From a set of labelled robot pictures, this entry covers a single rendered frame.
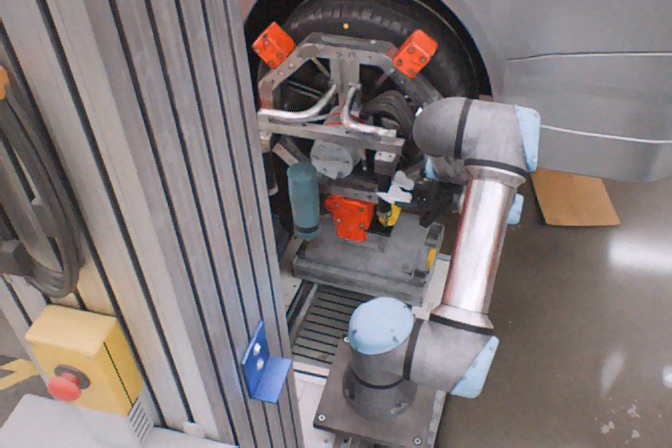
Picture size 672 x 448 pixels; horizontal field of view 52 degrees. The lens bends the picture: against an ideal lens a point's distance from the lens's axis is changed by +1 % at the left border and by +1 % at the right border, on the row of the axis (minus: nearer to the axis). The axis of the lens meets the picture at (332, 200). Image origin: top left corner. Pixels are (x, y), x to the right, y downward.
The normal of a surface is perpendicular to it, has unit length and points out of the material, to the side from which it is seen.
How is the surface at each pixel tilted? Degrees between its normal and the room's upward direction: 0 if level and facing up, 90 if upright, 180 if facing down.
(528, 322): 0
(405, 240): 0
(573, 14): 90
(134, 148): 90
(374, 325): 8
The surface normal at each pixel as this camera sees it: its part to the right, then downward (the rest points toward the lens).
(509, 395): -0.04, -0.73
